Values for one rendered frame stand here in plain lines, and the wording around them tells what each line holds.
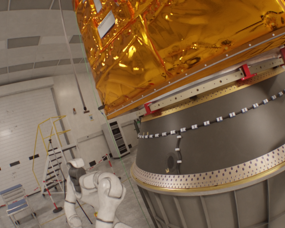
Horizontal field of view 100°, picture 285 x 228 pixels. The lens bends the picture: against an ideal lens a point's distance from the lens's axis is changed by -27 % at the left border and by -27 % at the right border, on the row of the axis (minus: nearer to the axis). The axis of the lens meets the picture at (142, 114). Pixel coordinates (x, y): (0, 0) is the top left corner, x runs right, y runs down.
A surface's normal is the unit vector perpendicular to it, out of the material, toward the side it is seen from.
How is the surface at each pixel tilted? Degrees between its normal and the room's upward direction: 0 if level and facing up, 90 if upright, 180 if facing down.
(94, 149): 90
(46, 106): 90
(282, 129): 62
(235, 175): 43
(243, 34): 133
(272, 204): 90
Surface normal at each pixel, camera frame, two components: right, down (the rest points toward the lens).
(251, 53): -0.70, 0.24
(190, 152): -0.69, -0.26
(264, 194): -0.29, 0.09
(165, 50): -0.54, 0.43
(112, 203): 0.58, -0.21
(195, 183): -0.64, -0.56
